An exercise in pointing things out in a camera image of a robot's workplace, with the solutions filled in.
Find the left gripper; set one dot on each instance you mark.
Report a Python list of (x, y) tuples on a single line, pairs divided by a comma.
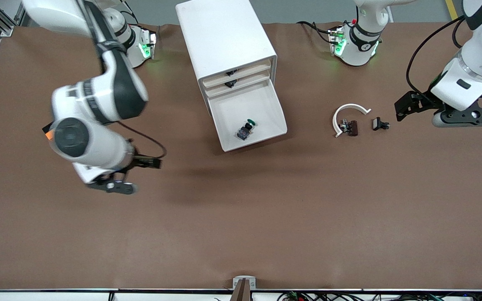
[(421, 101)]

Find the orange box with hole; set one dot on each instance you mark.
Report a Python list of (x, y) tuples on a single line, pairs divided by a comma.
[(47, 134)]

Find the grey metal edge bracket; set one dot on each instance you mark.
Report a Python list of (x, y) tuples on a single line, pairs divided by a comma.
[(237, 281)]

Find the brown table mat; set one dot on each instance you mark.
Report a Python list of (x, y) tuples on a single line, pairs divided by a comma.
[(241, 209)]

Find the small brown terminal block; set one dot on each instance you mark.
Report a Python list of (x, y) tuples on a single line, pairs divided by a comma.
[(353, 127)]

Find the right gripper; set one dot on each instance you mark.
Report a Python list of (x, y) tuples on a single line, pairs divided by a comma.
[(139, 161)]

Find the white drawer cabinet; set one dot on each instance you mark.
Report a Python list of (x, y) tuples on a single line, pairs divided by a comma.
[(220, 37)]

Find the small black clip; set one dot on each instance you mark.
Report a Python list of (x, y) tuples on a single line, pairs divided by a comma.
[(377, 123)]

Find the white plain pull-out drawer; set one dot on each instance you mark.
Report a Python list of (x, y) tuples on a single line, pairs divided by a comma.
[(262, 108)]

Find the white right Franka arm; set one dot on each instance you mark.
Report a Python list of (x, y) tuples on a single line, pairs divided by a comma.
[(115, 88)]

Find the green push button switch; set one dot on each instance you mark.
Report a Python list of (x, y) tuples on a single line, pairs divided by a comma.
[(244, 133)]

